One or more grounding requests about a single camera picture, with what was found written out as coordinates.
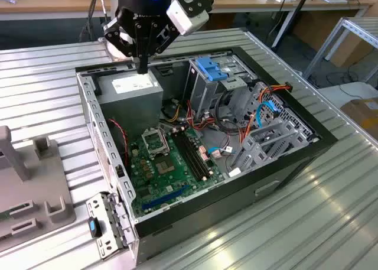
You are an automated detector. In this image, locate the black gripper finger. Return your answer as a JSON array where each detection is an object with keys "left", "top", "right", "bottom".
[
  {"left": 102, "top": 15, "right": 144, "bottom": 75},
  {"left": 142, "top": 21, "right": 181, "bottom": 75}
]

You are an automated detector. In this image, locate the long blue data wire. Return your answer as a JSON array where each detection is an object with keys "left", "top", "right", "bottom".
[{"left": 255, "top": 100, "right": 281, "bottom": 132}]

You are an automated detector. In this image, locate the orange red power wire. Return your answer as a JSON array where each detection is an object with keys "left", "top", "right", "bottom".
[{"left": 237, "top": 81, "right": 294, "bottom": 145}]

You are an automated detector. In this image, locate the blue drive bay latch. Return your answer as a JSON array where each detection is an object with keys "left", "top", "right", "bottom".
[{"left": 194, "top": 57, "right": 233, "bottom": 83}]

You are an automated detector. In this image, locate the grey optical drive cage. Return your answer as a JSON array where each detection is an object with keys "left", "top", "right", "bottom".
[{"left": 181, "top": 56, "right": 258, "bottom": 120}]

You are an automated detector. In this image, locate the grey power supply unit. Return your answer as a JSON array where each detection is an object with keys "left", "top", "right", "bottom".
[{"left": 96, "top": 69, "right": 165, "bottom": 141}]

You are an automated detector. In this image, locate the wooden desk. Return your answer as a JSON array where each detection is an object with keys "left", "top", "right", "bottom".
[
  {"left": 206, "top": 0, "right": 378, "bottom": 15},
  {"left": 0, "top": 0, "right": 119, "bottom": 21}
]

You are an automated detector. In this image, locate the CPU socket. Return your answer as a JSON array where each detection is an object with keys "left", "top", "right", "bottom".
[{"left": 141, "top": 127, "right": 171, "bottom": 158}]

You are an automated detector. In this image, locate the black RAM slot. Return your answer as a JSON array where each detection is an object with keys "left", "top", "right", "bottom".
[
  {"left": 172, "top": 132, "right": 204, "bottom": 182},
  {"left": 180, "top": 129, "right": 213, "bottom": 178}
]

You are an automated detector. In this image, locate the square chipset chip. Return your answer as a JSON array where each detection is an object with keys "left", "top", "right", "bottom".
[{"left": 156, "top": 159, "right": 178, "bottom": 177}]

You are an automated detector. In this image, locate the green motherboard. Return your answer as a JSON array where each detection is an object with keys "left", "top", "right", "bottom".
[{"left": 126, "top": 125, "right": 227, "bottom": 219}]

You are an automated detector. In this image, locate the large cardboard box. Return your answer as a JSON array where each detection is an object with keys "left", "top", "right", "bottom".
[{"left": 292, "top": 9, "right": 377, "bottom": 69}]

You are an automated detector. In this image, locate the blue expansion slot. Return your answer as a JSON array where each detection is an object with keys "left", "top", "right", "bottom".
[{"left": 141, "top": 184, "right": 191, "bottom": 212}]

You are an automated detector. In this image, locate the grey parts rack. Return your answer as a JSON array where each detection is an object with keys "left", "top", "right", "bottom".
[{"left": 0, "top": 125, "right": 77, "bottom": 253}]

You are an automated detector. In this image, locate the black PC case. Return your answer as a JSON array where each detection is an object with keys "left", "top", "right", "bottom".
[{"left": 75, "top": 46, "right": 339, "bottom": 266}]

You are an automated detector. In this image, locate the white low table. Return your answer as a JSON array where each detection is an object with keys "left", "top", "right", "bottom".
[{"left": 318, "top": 80, "right": 378, "bottom": 105}]

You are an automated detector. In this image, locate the cardboard box with label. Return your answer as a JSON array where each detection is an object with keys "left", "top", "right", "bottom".
[{"left": 339, "top": 97, "right": 378, "bottom": 141}]

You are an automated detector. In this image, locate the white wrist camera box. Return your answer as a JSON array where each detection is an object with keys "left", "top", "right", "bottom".
[{"left": 165, "top": 0, "right": 210, "bottom": 37}]

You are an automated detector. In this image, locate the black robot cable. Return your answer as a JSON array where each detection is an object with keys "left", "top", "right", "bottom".
[{"left": 79, "top": 0, "right": 103, "bottom": 43}]

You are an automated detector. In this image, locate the yellow black wire bundle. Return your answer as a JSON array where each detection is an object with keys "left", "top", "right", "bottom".
[{"left": 161, "top": 98, "right": 190, "bottom": 126}]

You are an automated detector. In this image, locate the black round cable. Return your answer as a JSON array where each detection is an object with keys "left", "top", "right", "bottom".
[{"left": 214, "top": 91, "right": 246, "bottom": 132}]

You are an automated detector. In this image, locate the red orange wire bundle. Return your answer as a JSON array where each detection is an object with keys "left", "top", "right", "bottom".
[{"left": 185, "top": 100, "right": 221, "bottom": 132}]

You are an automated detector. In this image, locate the red black twisted wire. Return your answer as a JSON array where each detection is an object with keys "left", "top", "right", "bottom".
[{"left": 107, "top": 118, "right": 130, "bottom": 167}]

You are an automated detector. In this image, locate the grey slot bracket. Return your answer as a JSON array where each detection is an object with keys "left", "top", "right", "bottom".
[{"left": 85, "top": 191, "right": 139, "bottom": 259}]

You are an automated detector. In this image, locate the black blue bracket latch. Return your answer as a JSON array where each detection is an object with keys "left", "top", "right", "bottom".
[{"left": 87, "top": 216, "right": 103, "bottom": 238}]

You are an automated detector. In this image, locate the aluminium shelf frame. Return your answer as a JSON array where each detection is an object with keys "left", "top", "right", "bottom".
[{"left": 302, "top": 15, "right": 378, "bottom": 84}]

